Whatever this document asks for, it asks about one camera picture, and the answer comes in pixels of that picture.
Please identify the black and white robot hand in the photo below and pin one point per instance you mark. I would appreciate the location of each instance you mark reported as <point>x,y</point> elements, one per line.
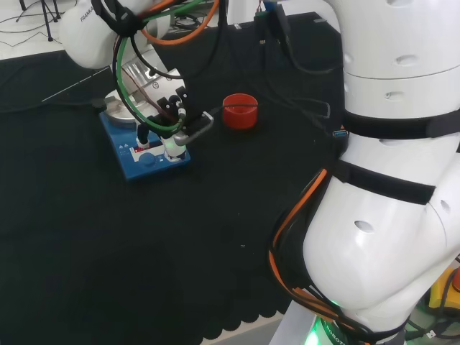
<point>172,147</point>

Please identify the heater with blue base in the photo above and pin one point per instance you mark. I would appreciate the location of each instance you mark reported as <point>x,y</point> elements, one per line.
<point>125,158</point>

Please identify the silver wrist mounting block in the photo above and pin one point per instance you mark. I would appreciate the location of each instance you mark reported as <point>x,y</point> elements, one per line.
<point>158,84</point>

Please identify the red round cup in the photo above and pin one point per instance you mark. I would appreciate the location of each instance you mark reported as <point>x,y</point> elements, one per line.
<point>240,118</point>

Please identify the black bench cloth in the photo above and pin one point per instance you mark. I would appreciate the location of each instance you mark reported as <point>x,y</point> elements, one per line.
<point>143,233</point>

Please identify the blue plug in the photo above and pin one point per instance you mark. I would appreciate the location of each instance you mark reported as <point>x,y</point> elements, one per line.
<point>340,133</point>

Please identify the black tripod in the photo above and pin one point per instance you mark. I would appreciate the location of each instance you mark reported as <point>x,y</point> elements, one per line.
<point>48,19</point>

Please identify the yellow stop button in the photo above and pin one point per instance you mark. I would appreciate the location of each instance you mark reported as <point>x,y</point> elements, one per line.
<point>443,291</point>

